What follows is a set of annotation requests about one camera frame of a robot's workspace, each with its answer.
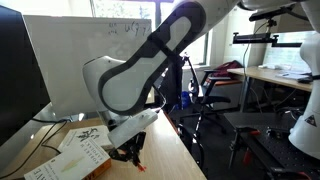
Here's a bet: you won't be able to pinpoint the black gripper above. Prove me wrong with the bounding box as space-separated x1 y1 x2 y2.
109 131 148 168

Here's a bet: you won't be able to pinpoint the white book with black drawing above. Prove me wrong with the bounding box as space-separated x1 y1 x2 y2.
57 124 115 153

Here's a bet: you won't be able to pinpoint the white and orange book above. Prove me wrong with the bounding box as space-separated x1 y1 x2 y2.
23 137 113 180

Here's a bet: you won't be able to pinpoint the blue bottle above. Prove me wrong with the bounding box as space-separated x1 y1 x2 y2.
180 90 192 110

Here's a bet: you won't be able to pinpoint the black office chair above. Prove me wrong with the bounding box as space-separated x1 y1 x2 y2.
162 54 186 113
185 68 233 135

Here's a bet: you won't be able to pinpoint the white whiteboard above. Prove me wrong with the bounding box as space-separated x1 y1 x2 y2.
23 14 153 120

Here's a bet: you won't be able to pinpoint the red bag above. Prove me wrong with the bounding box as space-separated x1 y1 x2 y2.
212 59 245 80

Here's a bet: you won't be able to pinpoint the black computer monitor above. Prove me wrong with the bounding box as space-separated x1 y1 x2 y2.
0 4 52 147

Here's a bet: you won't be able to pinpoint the black perforated base table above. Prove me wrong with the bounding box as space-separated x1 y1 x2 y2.
222 111 320 180

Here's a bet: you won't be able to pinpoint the wooden desk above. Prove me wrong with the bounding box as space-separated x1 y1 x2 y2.
226 65 315 114

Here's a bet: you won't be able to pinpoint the white papers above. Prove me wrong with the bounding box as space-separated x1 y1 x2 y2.
274 70 312 81

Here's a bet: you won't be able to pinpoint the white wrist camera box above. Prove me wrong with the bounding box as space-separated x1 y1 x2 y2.
107 108 159 149

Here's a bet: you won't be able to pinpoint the thin black cable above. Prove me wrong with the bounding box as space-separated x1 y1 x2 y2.
40 121 68 155
0 119 70 180

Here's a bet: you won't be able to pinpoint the black clamp with orange handle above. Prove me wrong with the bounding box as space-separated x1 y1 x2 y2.
228 125 264 169

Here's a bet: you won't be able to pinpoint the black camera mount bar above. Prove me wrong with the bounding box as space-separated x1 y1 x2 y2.
231 31 303 49

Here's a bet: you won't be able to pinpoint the black camera on stand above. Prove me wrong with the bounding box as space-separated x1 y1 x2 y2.
248 4 296 28

